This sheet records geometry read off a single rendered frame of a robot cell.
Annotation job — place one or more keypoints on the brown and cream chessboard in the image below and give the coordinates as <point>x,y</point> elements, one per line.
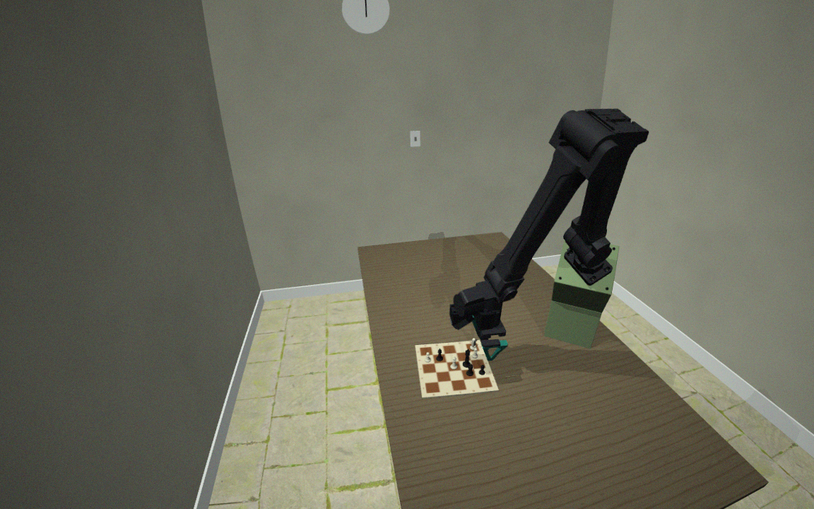
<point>437,379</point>

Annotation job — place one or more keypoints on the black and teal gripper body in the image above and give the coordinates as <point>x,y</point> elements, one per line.
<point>497,329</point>

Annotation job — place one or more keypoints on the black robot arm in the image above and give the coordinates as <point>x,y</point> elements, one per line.
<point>592,144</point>

